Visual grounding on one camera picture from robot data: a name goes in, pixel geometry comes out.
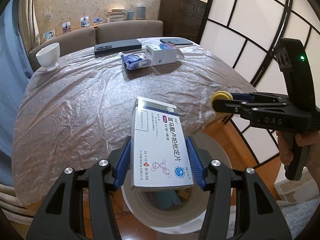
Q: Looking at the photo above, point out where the blue curtain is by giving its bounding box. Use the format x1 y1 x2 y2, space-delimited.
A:
1 0 33 186

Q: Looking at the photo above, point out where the shoji screen divider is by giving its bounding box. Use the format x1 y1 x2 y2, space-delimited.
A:
197 0 319 94

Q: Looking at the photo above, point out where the white ceramic bowl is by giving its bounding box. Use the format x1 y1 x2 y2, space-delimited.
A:
36 42 60 72

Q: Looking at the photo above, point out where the person right hand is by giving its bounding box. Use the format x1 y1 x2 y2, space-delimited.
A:
275 129 320 181

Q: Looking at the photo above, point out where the black phone case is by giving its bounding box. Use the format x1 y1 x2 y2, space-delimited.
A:
94 39 142 56

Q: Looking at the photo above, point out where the blue white tissue packet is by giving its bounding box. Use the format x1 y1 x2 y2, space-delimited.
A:
121 53 152 71

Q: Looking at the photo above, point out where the beige curtain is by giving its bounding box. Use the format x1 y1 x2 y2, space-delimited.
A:
18 0 40 53

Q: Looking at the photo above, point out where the white pink medicine box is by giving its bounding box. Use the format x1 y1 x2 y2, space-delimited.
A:
130 96 194 191

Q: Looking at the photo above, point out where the stack of books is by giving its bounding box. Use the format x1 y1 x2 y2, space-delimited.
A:
106 9 127 23

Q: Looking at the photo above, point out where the blue red naproxen box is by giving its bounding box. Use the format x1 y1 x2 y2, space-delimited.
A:
145 43 184 66

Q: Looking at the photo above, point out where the yellow plastic cup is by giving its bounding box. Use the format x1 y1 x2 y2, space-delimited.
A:
210 90 233 118

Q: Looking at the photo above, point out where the blue cup on shelf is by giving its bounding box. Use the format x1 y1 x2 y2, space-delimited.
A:
127 10 134 21

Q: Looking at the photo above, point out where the blue iPhone smartphone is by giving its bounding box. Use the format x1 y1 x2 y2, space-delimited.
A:
160 37 193 46

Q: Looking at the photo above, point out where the white trash bin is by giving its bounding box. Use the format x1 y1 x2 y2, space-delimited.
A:
120 130 233 235

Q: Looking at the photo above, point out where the photo card leftmost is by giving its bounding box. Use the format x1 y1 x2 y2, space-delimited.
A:
43 29 55 42

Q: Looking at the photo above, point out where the dark wooden cabinet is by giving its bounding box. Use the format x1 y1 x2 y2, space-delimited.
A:
158 0 207 42

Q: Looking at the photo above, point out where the brown sofa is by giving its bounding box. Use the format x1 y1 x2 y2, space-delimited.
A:
28 20 164 71

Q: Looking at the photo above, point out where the photo card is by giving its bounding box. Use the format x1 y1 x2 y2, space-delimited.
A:
93 17 103 24
80 16 90 28
43 29 55 42
62 21 71 34

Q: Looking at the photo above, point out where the grey carpet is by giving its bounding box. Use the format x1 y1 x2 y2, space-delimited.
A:
276 197 319 239

